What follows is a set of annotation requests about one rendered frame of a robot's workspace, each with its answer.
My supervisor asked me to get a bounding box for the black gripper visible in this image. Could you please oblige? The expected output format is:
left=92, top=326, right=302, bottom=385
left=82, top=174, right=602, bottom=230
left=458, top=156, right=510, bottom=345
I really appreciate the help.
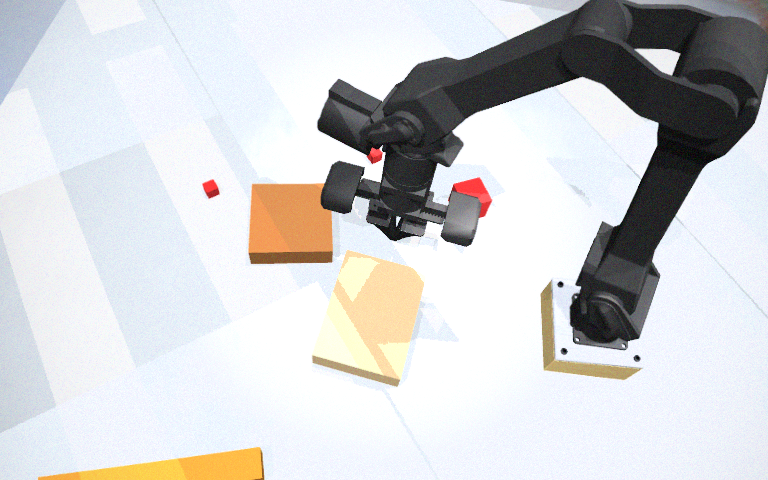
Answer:
left=320, top=160, right=482, bottom=247

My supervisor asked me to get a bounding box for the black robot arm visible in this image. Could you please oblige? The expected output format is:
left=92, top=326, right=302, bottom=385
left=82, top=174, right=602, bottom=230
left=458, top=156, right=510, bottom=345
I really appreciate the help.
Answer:
left=317, top=0, right=768, bottom=350

